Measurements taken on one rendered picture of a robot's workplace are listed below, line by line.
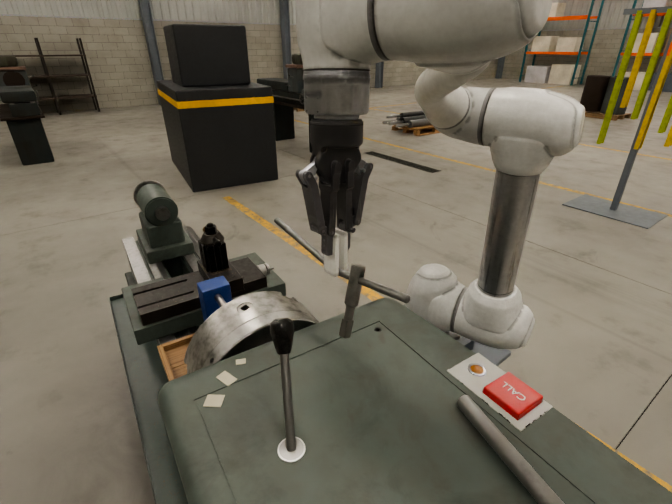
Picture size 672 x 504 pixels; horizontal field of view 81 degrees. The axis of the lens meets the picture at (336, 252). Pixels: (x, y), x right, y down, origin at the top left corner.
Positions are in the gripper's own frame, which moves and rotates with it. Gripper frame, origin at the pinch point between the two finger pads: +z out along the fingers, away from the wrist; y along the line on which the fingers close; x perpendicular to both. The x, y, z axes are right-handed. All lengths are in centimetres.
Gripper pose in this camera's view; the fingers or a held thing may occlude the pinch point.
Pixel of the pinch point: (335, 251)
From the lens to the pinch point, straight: 62.2
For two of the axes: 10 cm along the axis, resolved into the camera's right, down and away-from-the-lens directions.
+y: -7.7, 2.4, -5.9
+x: 6.3, 3.0, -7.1
